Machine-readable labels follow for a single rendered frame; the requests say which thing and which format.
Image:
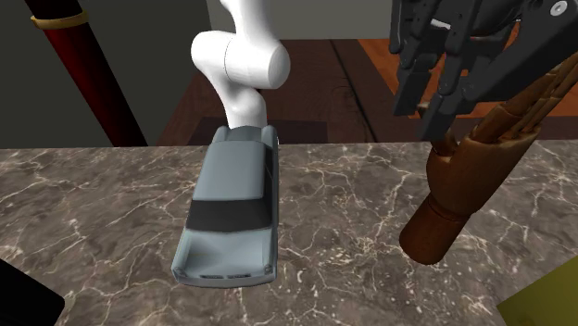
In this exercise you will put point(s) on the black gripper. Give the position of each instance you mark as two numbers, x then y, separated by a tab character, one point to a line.
490	16

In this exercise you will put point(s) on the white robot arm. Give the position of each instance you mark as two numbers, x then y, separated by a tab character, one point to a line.
250	63

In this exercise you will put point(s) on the brown wooden mannequin hand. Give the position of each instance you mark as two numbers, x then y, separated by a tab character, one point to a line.
465	180

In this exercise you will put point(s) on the yellow box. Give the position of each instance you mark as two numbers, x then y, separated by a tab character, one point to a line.
548	302

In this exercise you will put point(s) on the grey toy car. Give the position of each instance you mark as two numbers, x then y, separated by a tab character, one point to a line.
230	180

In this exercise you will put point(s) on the dark red pole gold band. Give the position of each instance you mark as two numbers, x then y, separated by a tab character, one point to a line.
86	72

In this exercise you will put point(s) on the black object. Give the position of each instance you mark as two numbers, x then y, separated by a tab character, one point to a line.
22	300

